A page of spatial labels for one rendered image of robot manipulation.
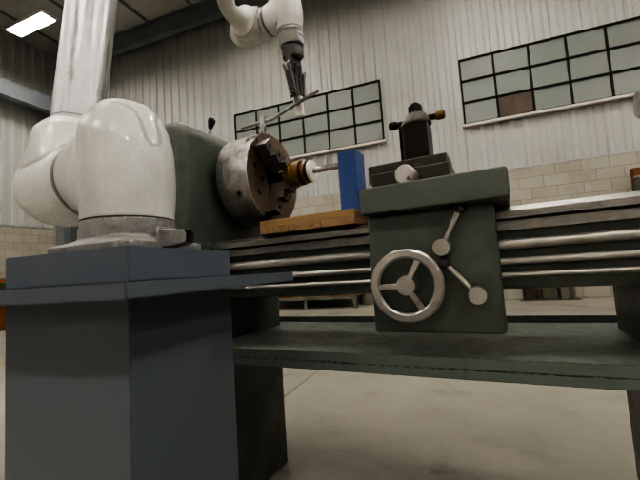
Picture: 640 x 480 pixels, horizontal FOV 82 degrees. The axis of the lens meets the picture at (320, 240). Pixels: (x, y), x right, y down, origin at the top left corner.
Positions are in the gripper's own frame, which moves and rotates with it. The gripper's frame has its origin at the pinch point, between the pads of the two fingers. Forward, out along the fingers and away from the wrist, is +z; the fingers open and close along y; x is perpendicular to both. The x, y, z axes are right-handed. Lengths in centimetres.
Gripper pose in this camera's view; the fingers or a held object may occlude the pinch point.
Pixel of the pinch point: (298, 106)
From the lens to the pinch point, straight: 138.8
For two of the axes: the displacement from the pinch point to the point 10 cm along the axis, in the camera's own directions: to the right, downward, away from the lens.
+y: 4.3, -1.0, 9.0
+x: -8.9, 0.8, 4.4
